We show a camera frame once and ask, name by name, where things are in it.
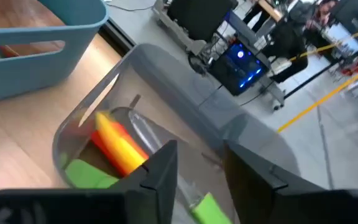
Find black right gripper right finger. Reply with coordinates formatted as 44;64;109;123
223;140;328;224

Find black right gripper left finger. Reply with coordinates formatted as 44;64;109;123
109;139;179;224

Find green spatula clear handle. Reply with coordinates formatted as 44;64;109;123
175;174;233;224
64;158;120;190

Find orange spatula clear handle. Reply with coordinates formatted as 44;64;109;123
89;119;151;179

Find yellow spatula clear handle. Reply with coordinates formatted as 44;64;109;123
94;111;149;175

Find grey translucent plastic bin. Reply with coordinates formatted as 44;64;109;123
52;42;301;224

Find black computer tower blue lights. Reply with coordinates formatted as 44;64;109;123
209;39;269;96

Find grey metal cart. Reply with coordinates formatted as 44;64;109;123
152;0;287;111

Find black office chair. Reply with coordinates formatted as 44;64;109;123
267;20;310;84

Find teal plastic bin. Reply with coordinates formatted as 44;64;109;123
0;0;110;105

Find person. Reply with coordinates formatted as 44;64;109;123
305;0;341;30

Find black metal table frame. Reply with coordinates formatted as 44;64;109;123
99;17;136;57

